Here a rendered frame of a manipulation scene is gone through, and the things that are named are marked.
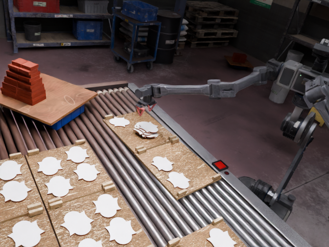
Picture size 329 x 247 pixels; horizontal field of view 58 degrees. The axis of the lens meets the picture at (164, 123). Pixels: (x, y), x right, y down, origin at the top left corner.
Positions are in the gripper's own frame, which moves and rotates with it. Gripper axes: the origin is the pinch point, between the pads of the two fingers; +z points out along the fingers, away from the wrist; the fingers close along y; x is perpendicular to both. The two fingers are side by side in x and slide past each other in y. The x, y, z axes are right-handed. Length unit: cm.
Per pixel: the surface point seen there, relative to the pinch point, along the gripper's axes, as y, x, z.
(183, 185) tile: 25, 52, 12
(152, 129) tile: 1.4, 9.7, 7.9
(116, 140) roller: 21.3, -3.2, 15.3
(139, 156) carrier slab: 23.7, 18.6, 13.1
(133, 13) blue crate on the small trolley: -239, -228, 18
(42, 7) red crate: -164, -361, 39
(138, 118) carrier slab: -7.9, -10.3, 13.7
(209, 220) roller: 32, 74, 15
